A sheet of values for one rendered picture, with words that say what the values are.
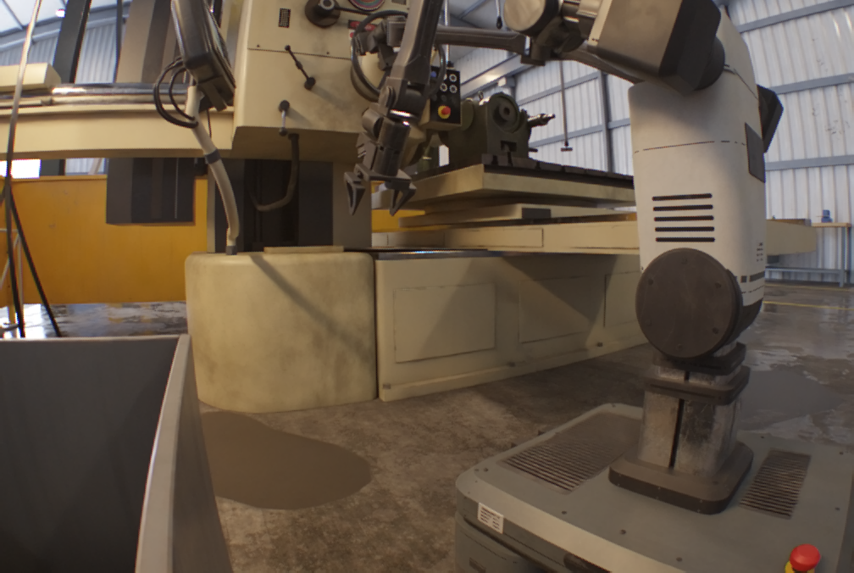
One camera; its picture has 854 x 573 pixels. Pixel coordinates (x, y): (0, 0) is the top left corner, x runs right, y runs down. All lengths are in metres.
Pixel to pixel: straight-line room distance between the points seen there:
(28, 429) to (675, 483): 0.80
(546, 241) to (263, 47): 1.30
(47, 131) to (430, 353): 1.88
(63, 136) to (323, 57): 1.13
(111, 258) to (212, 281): 2.45
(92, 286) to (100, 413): 3.71
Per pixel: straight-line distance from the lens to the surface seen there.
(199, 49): 1.15
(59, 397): 0.49
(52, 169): 6.35
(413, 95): 0.86
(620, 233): 1.49
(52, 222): 4.28
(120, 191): 2.33
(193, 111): 1.24
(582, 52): 1.15
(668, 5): 0.51
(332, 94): 1.76
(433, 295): 1.88
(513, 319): 2.15
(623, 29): 0.53
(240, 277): 1.68
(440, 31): 1.22
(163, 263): 4.04
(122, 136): 1.98
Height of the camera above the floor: 0.65
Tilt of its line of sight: 2 degrees down
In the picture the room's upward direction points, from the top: straight up
